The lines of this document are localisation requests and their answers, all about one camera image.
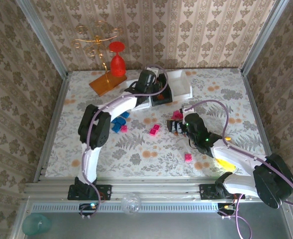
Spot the black plastic bin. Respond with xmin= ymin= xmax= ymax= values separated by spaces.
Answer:
xmin=149 ymin=74 xmax=174 ymax=107

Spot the white plastic bin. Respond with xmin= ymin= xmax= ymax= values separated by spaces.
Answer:
xmin=166 ymin=69 xmax=194 ymax=98
xmin=124 ymin=78 xmax=152 ymax=112

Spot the red wine glass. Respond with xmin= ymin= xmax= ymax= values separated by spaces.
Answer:
xmin=108 ymin=41 xmax=126 ymax=77

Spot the floral tablecloth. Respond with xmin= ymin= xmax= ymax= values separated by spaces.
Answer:
xmin=45 ymin=68 xmax=273 ymax=179

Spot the yellow plastic toy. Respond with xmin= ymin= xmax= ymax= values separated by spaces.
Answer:
xmin=215 ymin=135 xmax=237 ymax=174

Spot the clear drinking glass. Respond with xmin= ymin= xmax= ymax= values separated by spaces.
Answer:
xmin=120 ymin=193 xmax=142 ymax=215

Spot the small black controller board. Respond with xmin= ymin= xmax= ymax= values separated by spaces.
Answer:
xmin=217 ymin=203 xmax=237 ymax=217
xmin=78 ymin=203 xmax=99 ymax=217

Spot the grey metal tray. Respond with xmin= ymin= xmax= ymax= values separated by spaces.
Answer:
xmin=10 ymin=196 xmax=293 ymax=239

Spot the slotted metal strip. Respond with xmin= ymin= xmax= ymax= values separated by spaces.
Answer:
xmin=30 ymin=202 xmax=220 ymax=214

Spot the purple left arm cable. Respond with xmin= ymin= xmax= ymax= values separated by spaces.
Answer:
xmin=80 ymin=64 xmax=169 ymax=220

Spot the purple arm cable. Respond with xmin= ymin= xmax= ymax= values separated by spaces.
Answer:
xmin=186 ymin=99 xmax=293 ymax=239
xmin=80 ymin=64 xmax=169 ymax=220

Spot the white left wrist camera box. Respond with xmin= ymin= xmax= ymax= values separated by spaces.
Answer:
xmin=146 ymin=66 xmax=161 ymax=77

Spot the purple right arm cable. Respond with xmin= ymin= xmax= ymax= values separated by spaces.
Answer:
xmin=186 ymin=99 xmax=293 ymax=239

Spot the gold wire rack wooden base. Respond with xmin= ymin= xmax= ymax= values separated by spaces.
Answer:
xmin=71 ymin=20 xmax=128 ymax=97

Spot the aluminium front rail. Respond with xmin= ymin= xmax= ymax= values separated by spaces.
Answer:
xmin=23 ymin=177 xmax=293 ymax=201

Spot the aluminium table side rail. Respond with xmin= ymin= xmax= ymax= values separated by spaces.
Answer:
xmin=33 ymin=73 xmax=71 ymax=182
xmin=242 ymin=72 xmax=281 ymax=182

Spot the aluminium frame post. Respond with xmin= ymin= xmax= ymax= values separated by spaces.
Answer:
xmin=16 ymin=0 xmax=69 ymax=78
xmin=240 ymin=0 xmax=291 ymax=77

